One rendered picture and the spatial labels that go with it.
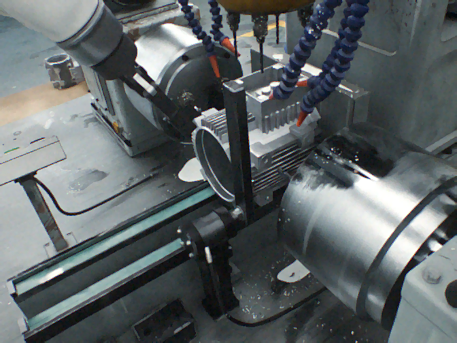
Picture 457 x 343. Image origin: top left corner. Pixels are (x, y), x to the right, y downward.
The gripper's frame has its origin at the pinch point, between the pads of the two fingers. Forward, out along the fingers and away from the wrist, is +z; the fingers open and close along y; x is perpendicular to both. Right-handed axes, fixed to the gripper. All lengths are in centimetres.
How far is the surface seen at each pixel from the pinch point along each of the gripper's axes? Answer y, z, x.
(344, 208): -37.0, -0.2, -4.9
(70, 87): 241, 93, 28
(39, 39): 409, 113, 23
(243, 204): -20.8, 4.6, 3.5
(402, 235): -44.4, 0.7, -6.6
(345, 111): -19.4, 10.3, -20.6
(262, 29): -10.9, -8.8, -18.5
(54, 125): 73, 19, 27
